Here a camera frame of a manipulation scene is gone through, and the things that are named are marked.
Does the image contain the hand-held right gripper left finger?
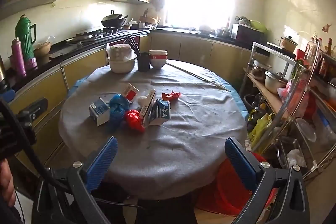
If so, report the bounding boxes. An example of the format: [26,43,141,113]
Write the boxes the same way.
[31,136,118,224]

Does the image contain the enamel pot with lid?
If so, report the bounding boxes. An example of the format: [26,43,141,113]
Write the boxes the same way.
[281,35,298,52]

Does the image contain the red orange snack wrapper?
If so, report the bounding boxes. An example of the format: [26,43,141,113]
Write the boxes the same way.
[161,91,182,102]

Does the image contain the dark sauce jar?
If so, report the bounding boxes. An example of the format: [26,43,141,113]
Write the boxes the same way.
[304,39,318,62]
[319,40,335,76]

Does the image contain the person's left hand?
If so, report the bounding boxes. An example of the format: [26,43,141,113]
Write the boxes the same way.
[0,158,17,207]

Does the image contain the wooden knife block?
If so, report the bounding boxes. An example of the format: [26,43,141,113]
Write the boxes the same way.
[139,9,158,25]

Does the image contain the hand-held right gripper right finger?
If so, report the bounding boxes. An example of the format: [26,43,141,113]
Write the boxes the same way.
[224,136,311,224]

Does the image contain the white ceramic pot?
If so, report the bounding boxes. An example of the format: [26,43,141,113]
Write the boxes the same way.
[108,55,138,74]

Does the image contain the white red rimmed bowl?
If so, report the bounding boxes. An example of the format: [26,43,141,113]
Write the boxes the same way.
[150,57,167,69]
[149,50,168,60]

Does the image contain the steel wire corner rack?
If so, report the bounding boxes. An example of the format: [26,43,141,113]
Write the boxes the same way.
[251,39,336,181]

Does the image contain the black induction cooker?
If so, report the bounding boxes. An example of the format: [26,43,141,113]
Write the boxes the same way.
[266,42,294,56]

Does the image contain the dark metal pot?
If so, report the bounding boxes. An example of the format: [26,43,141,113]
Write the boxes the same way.
[251,65,267,81]

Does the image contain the beige bowl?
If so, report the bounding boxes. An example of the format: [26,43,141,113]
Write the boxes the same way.
[34,42,52,57]

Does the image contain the pink thermos bottle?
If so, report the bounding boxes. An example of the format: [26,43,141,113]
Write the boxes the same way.
[11,38,27,77]

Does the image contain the black wok with lid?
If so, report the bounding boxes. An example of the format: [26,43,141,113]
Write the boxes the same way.
[101,10,129,28]

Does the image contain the red plastic bag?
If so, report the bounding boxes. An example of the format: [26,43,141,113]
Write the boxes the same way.
[294,88,317,117]
[124,109,146,133]

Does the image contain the black bucket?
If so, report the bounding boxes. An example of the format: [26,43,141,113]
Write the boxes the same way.
[244,94,260,111]

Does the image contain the cooking oil bottle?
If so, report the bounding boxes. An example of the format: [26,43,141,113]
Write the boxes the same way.
[248,102,268,125]

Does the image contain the yellow kitchen base cabinets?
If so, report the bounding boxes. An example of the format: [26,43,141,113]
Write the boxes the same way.
[8,27,252,169]

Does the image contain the steel pot with lid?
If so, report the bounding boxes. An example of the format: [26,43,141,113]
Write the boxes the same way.
[264,70,288,94]

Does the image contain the red plastic bag on rack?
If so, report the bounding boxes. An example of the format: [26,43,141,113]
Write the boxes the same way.
[294,88,317,117]

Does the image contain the red plastic mesh basket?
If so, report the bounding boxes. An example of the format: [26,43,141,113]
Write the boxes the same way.
[194,152,279,216]

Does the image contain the clear bag of white food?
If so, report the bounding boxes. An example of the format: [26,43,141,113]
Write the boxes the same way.
[105,43,137,61]

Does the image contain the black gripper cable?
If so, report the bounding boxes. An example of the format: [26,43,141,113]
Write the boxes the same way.
[16,119,69,224]
[93,196,142,211]

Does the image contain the long white cardboard box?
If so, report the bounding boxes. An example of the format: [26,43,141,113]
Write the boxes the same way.
[140,89,156,128]

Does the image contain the yellow plastic bag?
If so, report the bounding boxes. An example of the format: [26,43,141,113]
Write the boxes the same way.
[248,113,273,148]

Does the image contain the green thermos flask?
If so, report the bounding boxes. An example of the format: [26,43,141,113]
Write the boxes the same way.
[15,14,37,62]

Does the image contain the clear plastic container lid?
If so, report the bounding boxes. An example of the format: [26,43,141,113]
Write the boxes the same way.
[295,118,317,142]

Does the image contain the white plastic bag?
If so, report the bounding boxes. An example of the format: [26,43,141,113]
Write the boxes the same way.
[286,149,307,168]

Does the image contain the steel shelf with wooden board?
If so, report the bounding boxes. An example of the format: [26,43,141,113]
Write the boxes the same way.
[243,42,300,122]

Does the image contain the black chopstick holder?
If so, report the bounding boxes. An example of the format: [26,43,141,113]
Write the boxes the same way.
[137,52,151,72]

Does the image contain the gas stove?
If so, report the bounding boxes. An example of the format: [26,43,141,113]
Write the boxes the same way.
[66,27,132,45]

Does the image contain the blue white milk carton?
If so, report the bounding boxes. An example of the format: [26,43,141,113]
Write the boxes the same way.
[149,98,172,127]
[89,97,111,127]

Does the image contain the long metal rod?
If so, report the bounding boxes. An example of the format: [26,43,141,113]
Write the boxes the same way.
[167,62,231,93]

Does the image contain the blue plastic bag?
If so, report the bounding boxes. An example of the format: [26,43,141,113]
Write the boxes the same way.
[109,93,130,132]

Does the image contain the large steel basin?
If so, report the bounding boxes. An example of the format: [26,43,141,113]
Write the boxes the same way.
[324,81,336,106]

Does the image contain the steel cooking pot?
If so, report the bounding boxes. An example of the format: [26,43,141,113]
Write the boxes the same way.
[215,27,232,37]

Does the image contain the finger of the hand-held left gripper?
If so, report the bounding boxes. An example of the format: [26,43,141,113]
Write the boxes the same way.
[0,89,16,104]
[18,98,48,123]

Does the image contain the white tissue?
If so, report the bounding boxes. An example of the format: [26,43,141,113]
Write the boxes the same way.
[137,95,151,109]

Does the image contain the clear box with blue lid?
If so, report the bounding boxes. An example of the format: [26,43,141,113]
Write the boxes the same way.
[312,107,336,140]

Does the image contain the red white medicine box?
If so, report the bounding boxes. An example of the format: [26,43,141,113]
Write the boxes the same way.
[121,83,139,104]

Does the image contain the green plastic basin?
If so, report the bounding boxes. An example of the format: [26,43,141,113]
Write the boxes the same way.
[249,20,268,31]

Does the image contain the pink plastic bag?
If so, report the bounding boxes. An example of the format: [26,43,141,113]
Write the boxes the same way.
[278,81,296,98]

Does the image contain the steel tray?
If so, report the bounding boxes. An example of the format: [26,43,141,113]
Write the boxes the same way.
[277,139,313,174]

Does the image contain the dark red microwave oven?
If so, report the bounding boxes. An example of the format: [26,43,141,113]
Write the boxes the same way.
[232,24,265,42]

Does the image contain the blue tablecloth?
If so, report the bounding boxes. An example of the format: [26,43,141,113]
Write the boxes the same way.
[67,67,249,122]

